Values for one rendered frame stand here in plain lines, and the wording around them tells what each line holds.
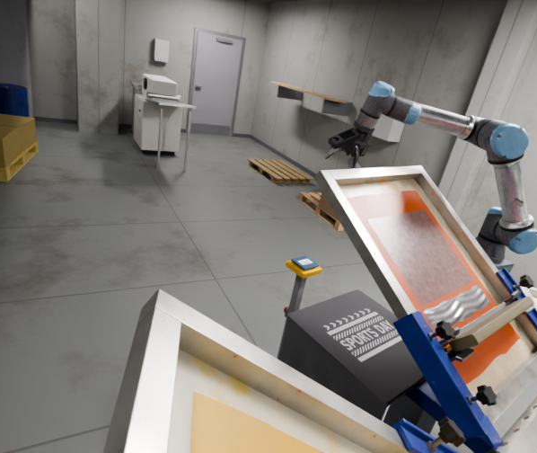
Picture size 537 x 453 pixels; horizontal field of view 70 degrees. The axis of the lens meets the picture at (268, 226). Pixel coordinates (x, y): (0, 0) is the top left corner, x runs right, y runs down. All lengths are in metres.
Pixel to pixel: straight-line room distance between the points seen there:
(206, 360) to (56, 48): 8.25
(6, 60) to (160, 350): 7.81
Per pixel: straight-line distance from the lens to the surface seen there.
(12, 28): 8.17
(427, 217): 1.50
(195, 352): 0.51
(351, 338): 1.51
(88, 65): 7.93
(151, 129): 6.83
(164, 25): 8.80
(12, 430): 2.43
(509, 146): 1.60
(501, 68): 4.65
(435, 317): 1.20
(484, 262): 1.55
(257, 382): 0.55
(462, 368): 1.21
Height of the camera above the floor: 1.84
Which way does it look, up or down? 23 degrees down
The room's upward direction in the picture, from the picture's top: 11 degrees clockwise
